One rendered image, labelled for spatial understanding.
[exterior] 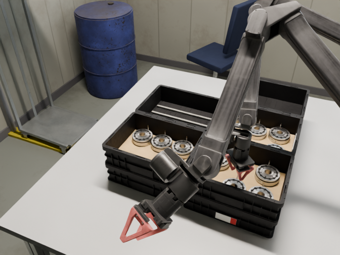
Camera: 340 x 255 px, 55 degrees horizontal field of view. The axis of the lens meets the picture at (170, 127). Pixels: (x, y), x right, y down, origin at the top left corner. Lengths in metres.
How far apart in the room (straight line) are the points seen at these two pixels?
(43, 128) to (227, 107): 2.47
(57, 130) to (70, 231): 1.67
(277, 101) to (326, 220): 0.75
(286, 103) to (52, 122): 2.05
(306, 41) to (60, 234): 1.17
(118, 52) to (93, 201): 2.01
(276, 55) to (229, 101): 2.97
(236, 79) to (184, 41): 3.16
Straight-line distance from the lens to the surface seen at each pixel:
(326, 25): 1.26
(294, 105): 2.02
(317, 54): 0.85
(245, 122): 1.17
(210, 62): 3.16
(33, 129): 3.14
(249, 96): 1.20
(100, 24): 3.18
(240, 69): 0.83
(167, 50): 4.09
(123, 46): 3.30
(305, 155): 1.89
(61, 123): 3.13
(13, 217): 1.62
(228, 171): 1.50
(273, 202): 1.29
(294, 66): 3.78
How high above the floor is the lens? 1.88
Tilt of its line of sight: 38 degrees down
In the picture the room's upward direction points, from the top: straight up
